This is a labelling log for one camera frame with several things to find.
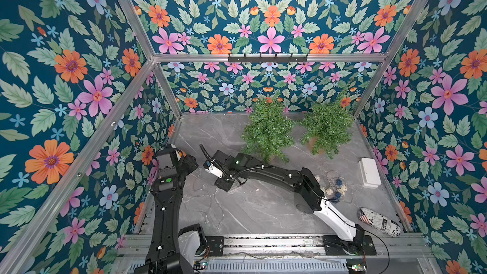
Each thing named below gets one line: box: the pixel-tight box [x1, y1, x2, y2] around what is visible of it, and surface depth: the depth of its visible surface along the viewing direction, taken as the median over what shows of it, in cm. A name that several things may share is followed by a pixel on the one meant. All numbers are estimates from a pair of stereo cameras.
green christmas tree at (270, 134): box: [241, 89, 297, 165], surface depth 80 cm
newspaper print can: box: [357, 207, 402, 238], surface depth 78 cm
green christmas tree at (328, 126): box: [300, 92, 355, 160], surface depth 85 cm
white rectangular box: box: [358, 157, 382, 190], surface depth 90 cm
